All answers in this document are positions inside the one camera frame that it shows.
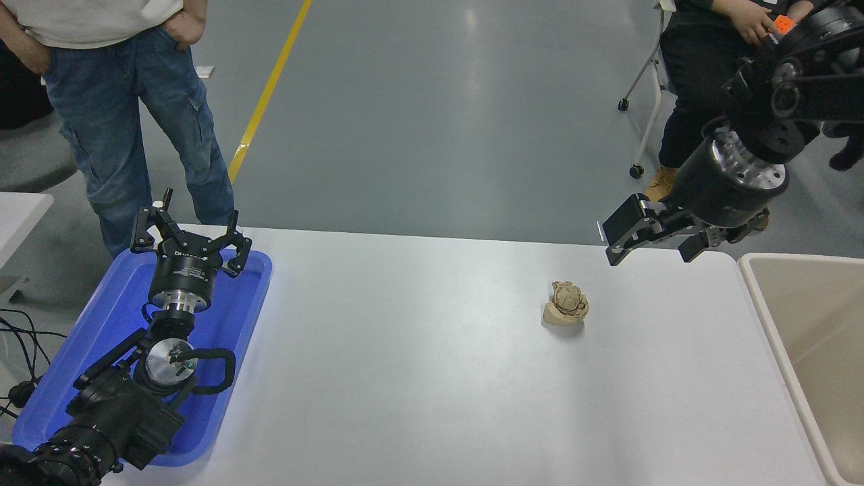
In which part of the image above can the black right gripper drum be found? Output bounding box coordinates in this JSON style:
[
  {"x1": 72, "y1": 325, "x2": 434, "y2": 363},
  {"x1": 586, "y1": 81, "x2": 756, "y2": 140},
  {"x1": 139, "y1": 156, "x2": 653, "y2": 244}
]
[{"x1": 665, "y1": 140, "x2": 789, "y2": 228}]

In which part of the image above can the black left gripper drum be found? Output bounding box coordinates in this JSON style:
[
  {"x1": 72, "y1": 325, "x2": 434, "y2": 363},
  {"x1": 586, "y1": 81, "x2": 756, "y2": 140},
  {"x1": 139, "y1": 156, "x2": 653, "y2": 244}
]
[{"x1": 148, "y1": 244, "x2": 225, "y2": 301}]

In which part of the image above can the tan paper ball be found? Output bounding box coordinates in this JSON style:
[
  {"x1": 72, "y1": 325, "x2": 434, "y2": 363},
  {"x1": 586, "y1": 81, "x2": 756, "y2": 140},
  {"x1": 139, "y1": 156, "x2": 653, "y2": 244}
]
[{"x1": 542, "y1": 281, "x2": 590, "y2": 327}]

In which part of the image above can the person's right hand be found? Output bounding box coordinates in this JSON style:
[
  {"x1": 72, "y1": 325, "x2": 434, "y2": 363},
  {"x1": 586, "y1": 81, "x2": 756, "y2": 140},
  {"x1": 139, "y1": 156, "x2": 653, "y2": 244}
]
[
  {"x1": 715, "y1": 0, "x2": 777, "y2": 45},
  {"x1": 20, "y1": 42, "x2": 51, "y2": 75}
]

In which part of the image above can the blue plastic tray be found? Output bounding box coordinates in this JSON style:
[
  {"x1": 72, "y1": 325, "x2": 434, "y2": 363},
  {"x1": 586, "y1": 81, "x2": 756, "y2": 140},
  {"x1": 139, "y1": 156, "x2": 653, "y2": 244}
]
[{"x1": 12, "y1": 248, "x2": 273, "y2": 468}]

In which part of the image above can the person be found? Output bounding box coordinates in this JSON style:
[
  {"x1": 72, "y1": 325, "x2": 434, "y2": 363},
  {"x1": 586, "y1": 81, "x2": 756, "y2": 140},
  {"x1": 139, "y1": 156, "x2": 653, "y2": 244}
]
[
  {"x1": 645, "y1": 0, "x2": 821, "y2": 244},
  {"x1": 829, "y1": 127, "x2": 864, "y2": 171},
  {"x1": 0, "y1": 0, "x2": 236, "y2": 257}
]

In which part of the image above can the large pale bin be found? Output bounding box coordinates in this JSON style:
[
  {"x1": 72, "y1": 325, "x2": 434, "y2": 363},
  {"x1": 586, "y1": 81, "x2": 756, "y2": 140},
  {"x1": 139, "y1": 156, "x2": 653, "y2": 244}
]
[{"x1": 738, "y1": 253, "x2": 864, "y2": 486}]

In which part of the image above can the small white side table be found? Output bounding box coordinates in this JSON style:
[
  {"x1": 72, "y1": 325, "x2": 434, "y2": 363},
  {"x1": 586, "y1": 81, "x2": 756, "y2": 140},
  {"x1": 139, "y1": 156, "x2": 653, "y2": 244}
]
[{"x1": 0, "y1": 192, "x2": 55, "y2": 301}]

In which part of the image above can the grey seat wheeled chair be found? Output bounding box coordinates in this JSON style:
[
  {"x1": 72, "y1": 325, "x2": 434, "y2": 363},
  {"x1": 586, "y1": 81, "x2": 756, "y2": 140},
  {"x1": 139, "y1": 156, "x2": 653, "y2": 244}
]
[{"x1": 0, "y1": 111, "x2": 78, "y2": 193}]

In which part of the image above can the black jacket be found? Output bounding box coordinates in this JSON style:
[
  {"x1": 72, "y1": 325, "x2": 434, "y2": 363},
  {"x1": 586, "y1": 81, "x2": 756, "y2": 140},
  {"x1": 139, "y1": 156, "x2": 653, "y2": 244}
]
[{"x1": 0, "y1": 40, "x2": 55, "y2": 130}]

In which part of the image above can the black power plug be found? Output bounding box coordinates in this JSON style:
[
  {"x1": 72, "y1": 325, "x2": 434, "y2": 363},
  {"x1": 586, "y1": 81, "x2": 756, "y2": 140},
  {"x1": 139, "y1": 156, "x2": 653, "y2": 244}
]
[{"x1": 7, "y1": 380, "x2": 38, "y2": 409}]

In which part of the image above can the white frame wheeled chair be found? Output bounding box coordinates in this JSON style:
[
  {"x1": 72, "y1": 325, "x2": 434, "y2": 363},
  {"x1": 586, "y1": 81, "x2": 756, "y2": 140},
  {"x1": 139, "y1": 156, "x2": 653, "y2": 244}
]
[{"x1": 618, "y1": 0, "x2": 677, "y2": 180}]

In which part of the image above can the black cable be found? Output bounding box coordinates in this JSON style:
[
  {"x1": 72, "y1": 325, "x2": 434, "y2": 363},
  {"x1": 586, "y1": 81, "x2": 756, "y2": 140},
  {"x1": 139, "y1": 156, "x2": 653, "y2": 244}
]
[
  {"x1": 0, "y1": 309, "x2": 68, "y2": 342},
  {"x1": 0, "y1": 321, "x2": 48, "y2": 385}
]

